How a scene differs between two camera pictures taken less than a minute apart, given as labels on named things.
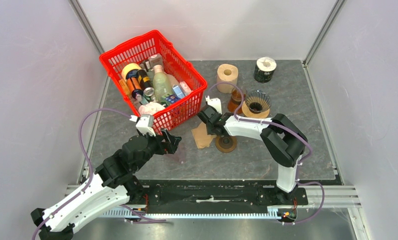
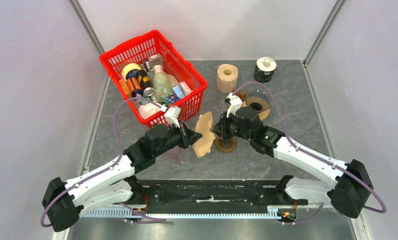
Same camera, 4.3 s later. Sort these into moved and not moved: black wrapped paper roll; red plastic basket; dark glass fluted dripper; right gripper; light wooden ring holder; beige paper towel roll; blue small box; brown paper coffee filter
Moved: brown paper coffee filter; right gripper
Not moved: black wrapped paper roll; red plastic basket; light wooden ring holder; blue small box; beige paper towel roll; dark glass fluted dripper
